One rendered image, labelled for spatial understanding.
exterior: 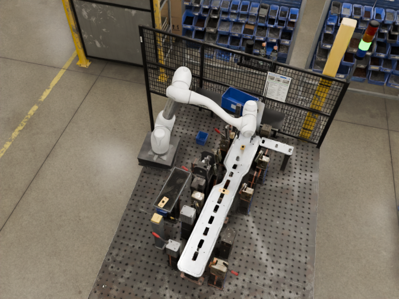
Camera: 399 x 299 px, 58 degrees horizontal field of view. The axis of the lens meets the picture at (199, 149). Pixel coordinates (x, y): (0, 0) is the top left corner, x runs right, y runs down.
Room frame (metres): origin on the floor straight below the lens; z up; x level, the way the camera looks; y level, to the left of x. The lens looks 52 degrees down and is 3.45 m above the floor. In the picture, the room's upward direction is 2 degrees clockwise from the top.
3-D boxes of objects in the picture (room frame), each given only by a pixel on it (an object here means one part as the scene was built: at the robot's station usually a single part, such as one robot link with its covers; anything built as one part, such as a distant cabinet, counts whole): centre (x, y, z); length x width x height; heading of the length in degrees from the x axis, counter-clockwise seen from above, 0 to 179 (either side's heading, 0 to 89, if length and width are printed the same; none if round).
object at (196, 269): (1.49, -0.21, 1.00); 1.38 x 0.22 x 0.02; 159
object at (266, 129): (2.15, -0.59, 0.88); 0.08 x 0.08 x 0.36; 69
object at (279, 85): (2.43, -0.66, 1.30); 0.23 x 0.02 x 0.31; 69
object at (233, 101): (2.42, -0.35, 1.09); 0.30 x 0.17 x 0.13; 60
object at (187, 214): (1.26, 0.07, 0.90); 0.13 x 0.10 x 0.41; 69
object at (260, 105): (2.19, -0.48, 1.17); 0.12 x 0.01 x 0.34; 69
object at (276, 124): (2.42, -0.34, 1.01); 0.90 x 0.22 x 0.03; 69
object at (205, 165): (1.68, -0.05, 0.94); 0.18 x 0.13 x 0.49; 159
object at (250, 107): (1.93, -0.37, 1.48); 0.13 x 0.11 x 0.16; 174
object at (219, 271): (0.89, -0.17, 0.88); 0.15 x 0.11 x 0.36; 69
